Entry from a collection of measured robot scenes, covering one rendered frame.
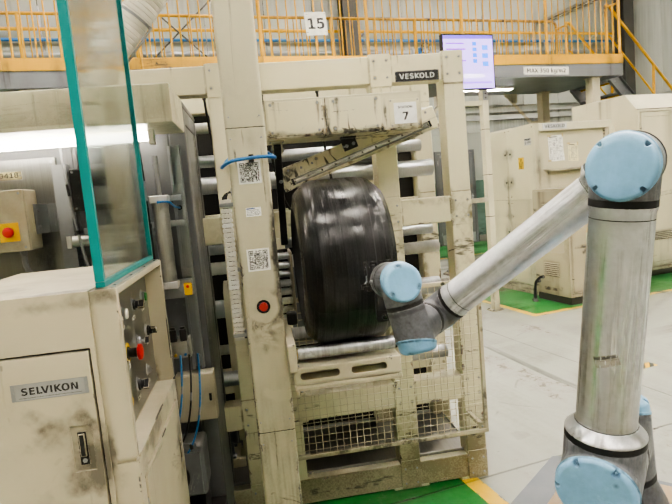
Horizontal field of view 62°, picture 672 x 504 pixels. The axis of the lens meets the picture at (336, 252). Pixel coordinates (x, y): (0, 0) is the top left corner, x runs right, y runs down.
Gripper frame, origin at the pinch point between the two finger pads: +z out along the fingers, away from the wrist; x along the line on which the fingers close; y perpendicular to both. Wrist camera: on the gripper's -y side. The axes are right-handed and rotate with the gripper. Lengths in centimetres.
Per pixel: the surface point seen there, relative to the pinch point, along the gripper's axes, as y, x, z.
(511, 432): -98, -98, 139
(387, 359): -26.2, -7.1, 22.8
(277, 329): -13.0, 27.9, 31.1
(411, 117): 60, -32, 48
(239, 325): -10, 40, 32
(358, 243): 12.8, 1.1, 8.5
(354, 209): 23.6, 0.6, 12.5
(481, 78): 177, -209, 376
